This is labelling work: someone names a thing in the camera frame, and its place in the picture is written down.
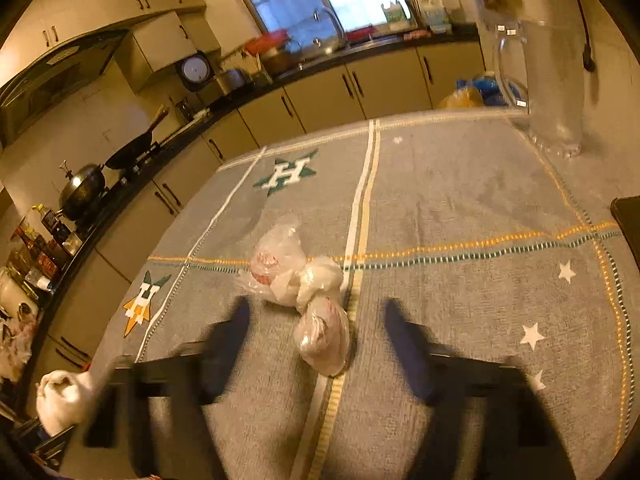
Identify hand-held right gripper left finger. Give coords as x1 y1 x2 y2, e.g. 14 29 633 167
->
82 295 251 480

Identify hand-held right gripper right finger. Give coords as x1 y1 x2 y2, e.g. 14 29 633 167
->
384 299 588 480

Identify white plastic bag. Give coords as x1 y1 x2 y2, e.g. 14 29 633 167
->
239 214 352 378

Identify person's left hand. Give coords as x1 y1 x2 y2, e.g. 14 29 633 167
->
36 369 98 438

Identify grey printed tablecloth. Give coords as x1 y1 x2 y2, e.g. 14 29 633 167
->
60 110 640 480

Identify group of seasoning bottles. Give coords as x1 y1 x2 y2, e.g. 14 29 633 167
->
10 202 83 291

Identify black wok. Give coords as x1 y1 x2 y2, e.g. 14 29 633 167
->
104 105 171 170

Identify steel pot with lid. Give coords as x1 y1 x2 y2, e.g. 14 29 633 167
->
59 160 108 221

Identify small steel canister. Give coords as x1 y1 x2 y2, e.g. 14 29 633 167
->
215 69 246 93

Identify black flat box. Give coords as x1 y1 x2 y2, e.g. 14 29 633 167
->
611 196 640 261

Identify yellow plastic bag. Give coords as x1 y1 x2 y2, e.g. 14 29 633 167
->
440 86 486 110

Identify cream lower cabinets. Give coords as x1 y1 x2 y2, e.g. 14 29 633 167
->
20 42 486 376

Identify blue plastic bag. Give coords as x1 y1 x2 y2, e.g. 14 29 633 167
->
457 76 526 106

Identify red basin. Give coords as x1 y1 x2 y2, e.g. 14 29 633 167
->
245 30 291 56

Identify clear glass pitcher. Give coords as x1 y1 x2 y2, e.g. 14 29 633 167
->
480 17 596 158

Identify black kitchen countertop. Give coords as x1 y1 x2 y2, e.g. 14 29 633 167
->
30 30 481 321

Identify range hood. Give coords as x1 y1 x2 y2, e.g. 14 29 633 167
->
0 30 131 148

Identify steel sink faucet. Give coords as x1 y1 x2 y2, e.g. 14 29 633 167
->
312 7 346 47

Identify green white bottle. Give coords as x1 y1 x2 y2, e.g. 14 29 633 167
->
381 2 413 33

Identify black wall cable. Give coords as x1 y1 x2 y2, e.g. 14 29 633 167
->
570 0 598 72

